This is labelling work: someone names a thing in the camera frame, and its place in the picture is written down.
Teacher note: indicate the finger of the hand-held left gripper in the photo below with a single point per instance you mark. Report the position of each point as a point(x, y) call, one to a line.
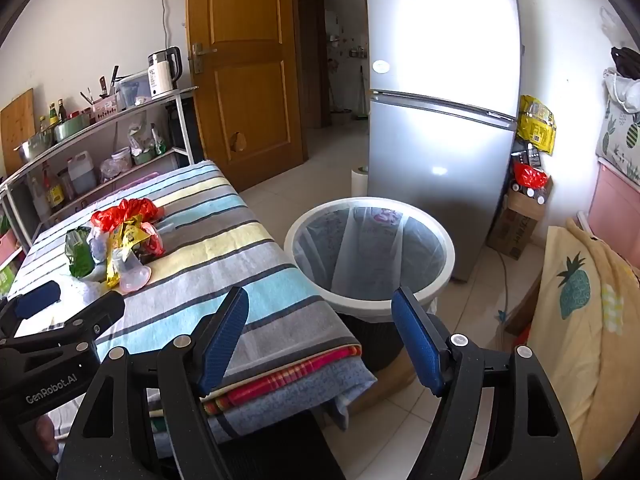
point(102, 310)
point(37, 300)

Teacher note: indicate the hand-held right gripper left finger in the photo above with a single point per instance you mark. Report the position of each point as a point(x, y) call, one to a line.
point(222, 342)

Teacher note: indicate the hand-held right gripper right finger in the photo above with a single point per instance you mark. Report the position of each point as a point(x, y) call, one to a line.
point(417, 345)

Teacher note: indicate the clear cup red lid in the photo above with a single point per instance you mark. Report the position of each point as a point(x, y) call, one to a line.
point(131, 277)

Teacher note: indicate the yellow snack packet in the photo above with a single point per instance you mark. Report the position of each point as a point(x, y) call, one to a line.
point(114, 267)

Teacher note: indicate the white rim trash bin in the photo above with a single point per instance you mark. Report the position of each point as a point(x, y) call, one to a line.
point(370, 311)

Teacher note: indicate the green snack packet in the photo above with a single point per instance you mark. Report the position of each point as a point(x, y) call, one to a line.
point(80, 255)

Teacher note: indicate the person's left hand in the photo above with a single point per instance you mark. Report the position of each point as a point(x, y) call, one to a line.
point(46, 435)

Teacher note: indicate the colourful printed carton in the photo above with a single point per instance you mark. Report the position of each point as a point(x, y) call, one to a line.
point(5, 280)

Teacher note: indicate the pink storage basket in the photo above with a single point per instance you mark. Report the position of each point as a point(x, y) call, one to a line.
point(10, 250)

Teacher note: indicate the red plaid blanket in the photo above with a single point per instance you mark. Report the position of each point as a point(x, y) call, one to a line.
point(270, 385)

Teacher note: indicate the blue grey blanket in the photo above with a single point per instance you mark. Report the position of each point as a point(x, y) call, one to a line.
point(300, 402)

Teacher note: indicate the striped blanket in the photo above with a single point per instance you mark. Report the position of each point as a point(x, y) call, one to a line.
point(225, 240)

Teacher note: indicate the pink plastic tray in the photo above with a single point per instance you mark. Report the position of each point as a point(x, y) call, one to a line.
point(132, 181)

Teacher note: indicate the oil jug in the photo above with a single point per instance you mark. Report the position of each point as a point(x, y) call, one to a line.
point(82, 175)

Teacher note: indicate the steel bowl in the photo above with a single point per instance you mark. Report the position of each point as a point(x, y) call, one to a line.
point(35, 147)

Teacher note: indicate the white lid jar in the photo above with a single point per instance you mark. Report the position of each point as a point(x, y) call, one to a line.
point(121, 158)

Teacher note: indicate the cardboard box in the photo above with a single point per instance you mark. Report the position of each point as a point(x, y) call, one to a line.
point(517, 225)

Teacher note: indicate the yellow pineapple blanket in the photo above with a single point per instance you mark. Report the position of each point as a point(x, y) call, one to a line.
point(575, 360)

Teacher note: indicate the white paper roll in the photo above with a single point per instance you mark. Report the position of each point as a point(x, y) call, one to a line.
point(360, 182)

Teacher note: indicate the knotted food bags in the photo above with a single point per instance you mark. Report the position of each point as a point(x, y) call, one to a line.
point(145, 142)

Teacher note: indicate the green pot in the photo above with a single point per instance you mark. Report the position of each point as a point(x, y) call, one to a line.
point(70, 130)

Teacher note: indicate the wooden cutting board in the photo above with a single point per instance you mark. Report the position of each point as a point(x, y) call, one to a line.
point(17, 125)

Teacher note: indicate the silver refrigerator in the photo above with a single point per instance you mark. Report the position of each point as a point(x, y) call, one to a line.
point(440, 160)

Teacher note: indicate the metal shelf rack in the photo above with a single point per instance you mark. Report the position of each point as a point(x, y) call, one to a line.
point(183, 127)

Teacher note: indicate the pink utensil basket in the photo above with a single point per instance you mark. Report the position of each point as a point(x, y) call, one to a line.
point(105, 107)

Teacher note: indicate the small red plastic bag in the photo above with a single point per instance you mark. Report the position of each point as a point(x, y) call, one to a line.
point(531, 176)

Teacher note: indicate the black packet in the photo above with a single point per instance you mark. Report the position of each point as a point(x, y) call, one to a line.
point(527, 156)

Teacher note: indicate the clear storage box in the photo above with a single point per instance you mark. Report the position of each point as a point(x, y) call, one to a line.
point(132, 87)

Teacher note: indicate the broom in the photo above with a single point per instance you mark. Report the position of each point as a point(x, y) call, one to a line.
point(363, 110)

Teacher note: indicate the pink cabinet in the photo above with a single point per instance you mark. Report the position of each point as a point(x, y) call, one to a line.
point(615, 205)

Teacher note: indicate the white electric kettle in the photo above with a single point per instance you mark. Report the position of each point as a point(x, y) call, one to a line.
point(162, 72)

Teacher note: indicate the yellow plastic bag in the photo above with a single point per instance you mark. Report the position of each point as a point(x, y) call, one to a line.
point(537, 125)

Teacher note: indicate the wooden door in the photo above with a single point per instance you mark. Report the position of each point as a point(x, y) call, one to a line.
point(250, 85)

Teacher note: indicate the pineapple print cloth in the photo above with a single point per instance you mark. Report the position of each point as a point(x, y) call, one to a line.
point(620, 135)

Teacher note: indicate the white tote bag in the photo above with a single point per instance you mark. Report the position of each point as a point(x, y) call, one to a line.
point(622, 92)

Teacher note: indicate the black bag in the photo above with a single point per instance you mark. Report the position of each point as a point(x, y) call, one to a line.
point(625, 60)

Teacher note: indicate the clear hanging plastic bag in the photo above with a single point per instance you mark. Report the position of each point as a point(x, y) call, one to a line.
point(610, 25)

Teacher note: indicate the brown door frame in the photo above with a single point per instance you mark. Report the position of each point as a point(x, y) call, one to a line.
point(310, 60)

